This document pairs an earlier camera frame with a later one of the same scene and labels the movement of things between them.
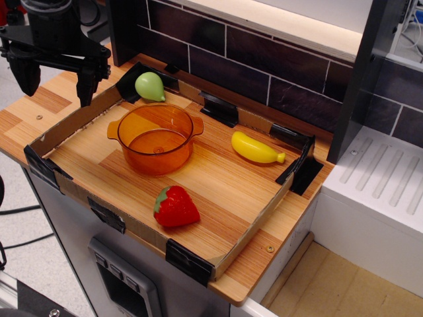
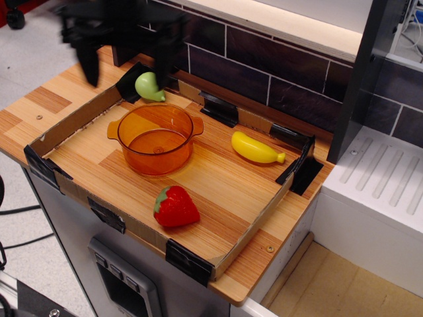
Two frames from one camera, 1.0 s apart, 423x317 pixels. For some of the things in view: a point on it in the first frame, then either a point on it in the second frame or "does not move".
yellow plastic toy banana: (254, 150) does not move
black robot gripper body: (54, 36) to (125, 24)
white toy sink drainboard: (381, 176) does not move
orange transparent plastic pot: (156, 138) does not move
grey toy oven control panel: (130, 292) does not move
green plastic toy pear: (150, 86) does not move
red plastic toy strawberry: (174, 207) does not move
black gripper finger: (27, 73) to (88, 56)
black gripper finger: (86, 84) to (166, 54)
